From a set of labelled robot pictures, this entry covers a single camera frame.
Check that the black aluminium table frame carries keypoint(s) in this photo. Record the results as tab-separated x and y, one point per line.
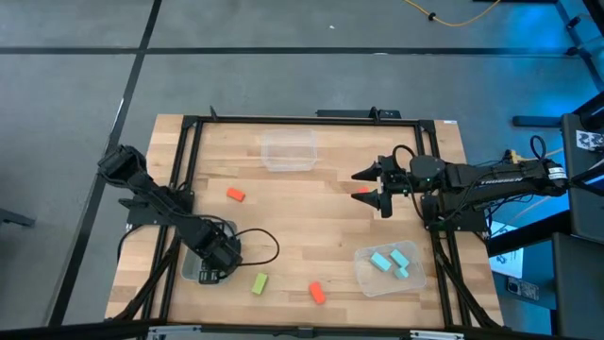
307	121

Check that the black equipment case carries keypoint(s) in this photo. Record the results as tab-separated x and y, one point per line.
585	208

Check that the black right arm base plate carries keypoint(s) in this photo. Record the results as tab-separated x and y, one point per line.
472	222

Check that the small orange cube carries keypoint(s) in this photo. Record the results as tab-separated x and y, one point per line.
362	190

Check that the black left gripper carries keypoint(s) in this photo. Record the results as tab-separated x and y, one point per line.
218	270

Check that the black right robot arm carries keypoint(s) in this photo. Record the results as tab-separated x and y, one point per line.
500	179

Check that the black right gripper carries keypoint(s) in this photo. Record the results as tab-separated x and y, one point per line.
396	183

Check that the black floor leg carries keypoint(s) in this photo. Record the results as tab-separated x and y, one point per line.
14	218

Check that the blue block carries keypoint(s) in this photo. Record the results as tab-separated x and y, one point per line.
399	258
380	261

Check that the black bar bracket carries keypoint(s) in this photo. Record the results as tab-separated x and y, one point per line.
349	113

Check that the black label plate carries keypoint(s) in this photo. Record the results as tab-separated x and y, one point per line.
521	289

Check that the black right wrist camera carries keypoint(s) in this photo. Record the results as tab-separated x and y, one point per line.
391	164

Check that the green block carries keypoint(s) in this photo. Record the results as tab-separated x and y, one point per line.
259	283

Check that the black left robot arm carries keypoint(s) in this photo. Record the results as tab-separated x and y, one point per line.
127	165

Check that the yellow power strip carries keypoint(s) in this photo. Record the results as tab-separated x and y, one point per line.
511	156

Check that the clear plastic bin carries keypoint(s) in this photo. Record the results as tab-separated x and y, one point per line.
410	283
288	151

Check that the grey plastic bin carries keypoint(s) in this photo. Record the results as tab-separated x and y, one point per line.
190	269

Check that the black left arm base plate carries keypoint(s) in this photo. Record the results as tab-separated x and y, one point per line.
137	217

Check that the white paper sheet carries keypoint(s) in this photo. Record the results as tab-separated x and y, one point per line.
509	262

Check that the long orange block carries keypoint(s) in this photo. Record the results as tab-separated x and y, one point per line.
317	293

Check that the white marker paper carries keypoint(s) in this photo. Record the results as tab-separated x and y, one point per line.
590	140

